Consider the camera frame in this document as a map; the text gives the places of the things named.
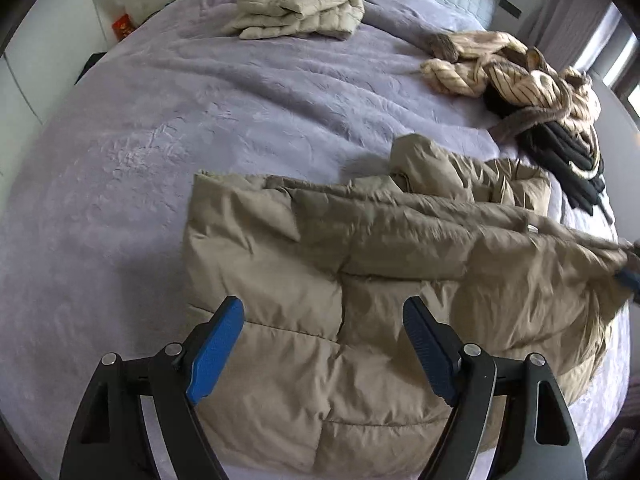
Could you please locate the black folded garment pile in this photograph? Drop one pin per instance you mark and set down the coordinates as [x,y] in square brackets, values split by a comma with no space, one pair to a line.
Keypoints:
[536,131]

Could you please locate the black bedside table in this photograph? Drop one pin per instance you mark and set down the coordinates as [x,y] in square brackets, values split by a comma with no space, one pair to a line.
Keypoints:
[93,59]

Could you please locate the beige puffer down jacket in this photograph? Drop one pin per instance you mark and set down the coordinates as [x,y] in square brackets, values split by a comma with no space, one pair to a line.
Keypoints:
[323,379]

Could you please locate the folded cream quilted jacket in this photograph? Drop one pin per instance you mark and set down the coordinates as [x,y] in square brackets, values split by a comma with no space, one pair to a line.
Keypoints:
[268,19]

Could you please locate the lavender embossed bed blanket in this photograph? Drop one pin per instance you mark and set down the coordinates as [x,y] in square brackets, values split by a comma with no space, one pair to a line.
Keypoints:
[92,239]

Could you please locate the mauve window curtain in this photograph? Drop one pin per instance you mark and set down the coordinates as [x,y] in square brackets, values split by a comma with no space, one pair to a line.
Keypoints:
[571,32]

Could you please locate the cream striped fur-trimmed robe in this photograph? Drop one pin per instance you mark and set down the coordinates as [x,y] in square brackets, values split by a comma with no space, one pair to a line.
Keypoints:
[470,63]

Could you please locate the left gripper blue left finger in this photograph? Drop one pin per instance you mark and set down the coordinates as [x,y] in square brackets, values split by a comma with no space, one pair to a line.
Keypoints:
[208,347]

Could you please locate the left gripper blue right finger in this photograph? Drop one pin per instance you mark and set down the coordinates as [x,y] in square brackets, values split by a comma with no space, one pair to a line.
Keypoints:
[437,348]

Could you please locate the red box on nightstand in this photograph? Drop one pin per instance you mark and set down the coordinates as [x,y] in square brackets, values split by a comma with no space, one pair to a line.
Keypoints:
[123,27]

